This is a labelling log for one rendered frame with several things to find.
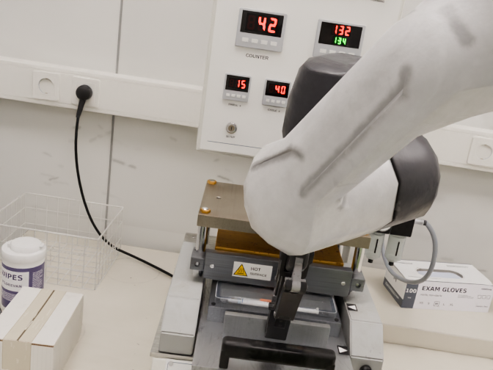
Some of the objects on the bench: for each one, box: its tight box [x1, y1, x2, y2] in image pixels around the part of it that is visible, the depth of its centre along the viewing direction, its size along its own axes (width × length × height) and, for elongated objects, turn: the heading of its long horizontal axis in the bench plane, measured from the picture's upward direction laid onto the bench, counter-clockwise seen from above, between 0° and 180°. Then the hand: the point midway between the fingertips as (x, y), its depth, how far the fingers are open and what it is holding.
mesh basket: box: [0, 192, 124, 291], centre depth 142 cm, size 22×26×13 cm
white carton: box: [383, 259, 493, 313], centre depth 143 cm, size 12×23×7 cm, turn 74°
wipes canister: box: [1, 236, 46, 311], centre depth 120 cm, size 9×9×15 cm
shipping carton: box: [0, 286, 84, 370], centre depth 106 cm, size 19×13×9 cm
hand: (279, 318), depth 78 cm, fingers closed, pressing on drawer
